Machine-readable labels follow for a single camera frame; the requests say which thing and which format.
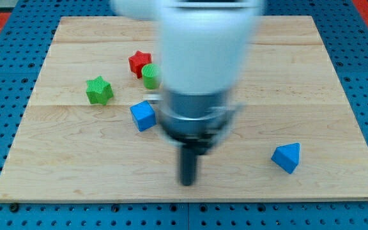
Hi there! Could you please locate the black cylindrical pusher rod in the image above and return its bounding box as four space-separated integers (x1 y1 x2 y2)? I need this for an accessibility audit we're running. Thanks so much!
179 145 197 186

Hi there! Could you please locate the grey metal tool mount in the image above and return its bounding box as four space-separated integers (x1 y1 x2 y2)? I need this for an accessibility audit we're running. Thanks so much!
143 90 243 155

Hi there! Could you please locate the blue cube block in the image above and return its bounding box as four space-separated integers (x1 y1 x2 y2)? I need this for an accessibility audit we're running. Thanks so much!
130 101 157 132

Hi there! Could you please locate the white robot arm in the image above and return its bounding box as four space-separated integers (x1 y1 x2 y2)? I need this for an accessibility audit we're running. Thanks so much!
111 0 266 186

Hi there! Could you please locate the green cylinder block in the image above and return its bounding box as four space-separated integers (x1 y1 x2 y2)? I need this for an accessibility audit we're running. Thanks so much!
141 63 160 89

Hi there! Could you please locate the red star block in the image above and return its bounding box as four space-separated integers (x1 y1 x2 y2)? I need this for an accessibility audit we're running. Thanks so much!
128 50 152 79

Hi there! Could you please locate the blue triangular prism block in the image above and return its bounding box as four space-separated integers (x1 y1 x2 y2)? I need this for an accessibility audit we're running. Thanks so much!
271 142 300 174

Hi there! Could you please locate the light wooden board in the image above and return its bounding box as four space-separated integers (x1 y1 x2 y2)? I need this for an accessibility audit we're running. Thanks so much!
0 16 368 203

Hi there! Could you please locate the green star block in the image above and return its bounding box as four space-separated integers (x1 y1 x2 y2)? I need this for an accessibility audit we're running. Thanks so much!
86 75 114 105

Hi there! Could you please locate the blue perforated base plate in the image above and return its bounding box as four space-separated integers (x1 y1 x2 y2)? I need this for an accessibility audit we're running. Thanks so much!
0 0 368 229

